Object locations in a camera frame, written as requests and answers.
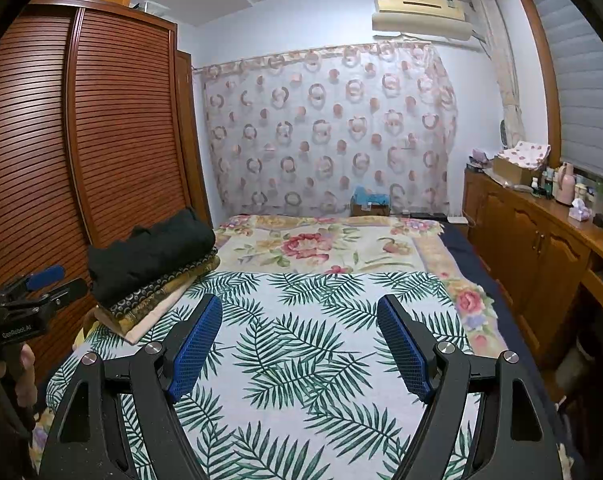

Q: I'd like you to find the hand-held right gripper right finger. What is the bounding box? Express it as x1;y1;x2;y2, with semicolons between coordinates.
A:
376;294;565;480

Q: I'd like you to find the louvered wooden wardrobe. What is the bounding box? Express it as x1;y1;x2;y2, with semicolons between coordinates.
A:
0;0;212;386

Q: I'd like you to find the group of small bottles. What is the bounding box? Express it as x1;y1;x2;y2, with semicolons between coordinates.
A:
530;169;557;198

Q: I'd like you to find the black printed t-shirt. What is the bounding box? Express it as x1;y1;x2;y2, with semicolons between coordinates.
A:
86;208;217;306

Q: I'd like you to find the stack of folded clothes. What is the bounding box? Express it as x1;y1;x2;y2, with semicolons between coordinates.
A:
94;270;217;347

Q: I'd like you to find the white floral cloth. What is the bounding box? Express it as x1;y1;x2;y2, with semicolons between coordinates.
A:
499;141;552;170

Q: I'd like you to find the cream wall air conditioner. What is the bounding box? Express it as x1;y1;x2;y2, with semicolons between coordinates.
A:
371;0;472;43

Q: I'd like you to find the yellow floral folded garment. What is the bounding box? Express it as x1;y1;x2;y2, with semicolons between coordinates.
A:
112;260;219;332

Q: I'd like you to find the person's left forearm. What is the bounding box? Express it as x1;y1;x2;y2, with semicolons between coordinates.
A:
0;410;37;480

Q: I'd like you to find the open cardboard box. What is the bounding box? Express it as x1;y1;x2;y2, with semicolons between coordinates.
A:
491;156;545;186

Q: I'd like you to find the person's left hand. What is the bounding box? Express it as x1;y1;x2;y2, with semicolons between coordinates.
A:
0;350;36;426

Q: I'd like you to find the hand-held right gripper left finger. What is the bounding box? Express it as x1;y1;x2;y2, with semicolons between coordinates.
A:
38;294;224;480

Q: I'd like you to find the floral blanket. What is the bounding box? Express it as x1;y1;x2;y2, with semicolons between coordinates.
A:
214;214;507;356

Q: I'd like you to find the sheer circle-print curtain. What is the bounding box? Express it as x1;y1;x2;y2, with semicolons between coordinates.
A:
194;42;457;218

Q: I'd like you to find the grey window blind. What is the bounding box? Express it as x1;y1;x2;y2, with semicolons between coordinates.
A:
531;0;603;181

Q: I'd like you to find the pink thermos jug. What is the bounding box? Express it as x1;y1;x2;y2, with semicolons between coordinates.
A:
555;162;576;206

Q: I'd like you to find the beige patterned window curtain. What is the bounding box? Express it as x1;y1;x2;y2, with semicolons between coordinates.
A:
469;0;527;148

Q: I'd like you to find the navy bed sheet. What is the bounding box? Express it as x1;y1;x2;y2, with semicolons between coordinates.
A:
439;220;582;461

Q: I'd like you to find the green leaf-print sheet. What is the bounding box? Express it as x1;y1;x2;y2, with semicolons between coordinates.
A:
46;270;487;480

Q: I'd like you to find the blue plastic bag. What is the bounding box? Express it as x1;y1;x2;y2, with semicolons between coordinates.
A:
354;186;389;206

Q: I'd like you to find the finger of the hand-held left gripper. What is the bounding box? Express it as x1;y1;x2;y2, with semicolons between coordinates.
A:
11;278;89;313
0;266;66;301

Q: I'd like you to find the brown cardboard box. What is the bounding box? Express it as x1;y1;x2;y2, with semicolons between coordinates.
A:
350;201;391;217

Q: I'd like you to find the wooden sideboard cabinet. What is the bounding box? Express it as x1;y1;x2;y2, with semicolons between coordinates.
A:
464;167;603;371

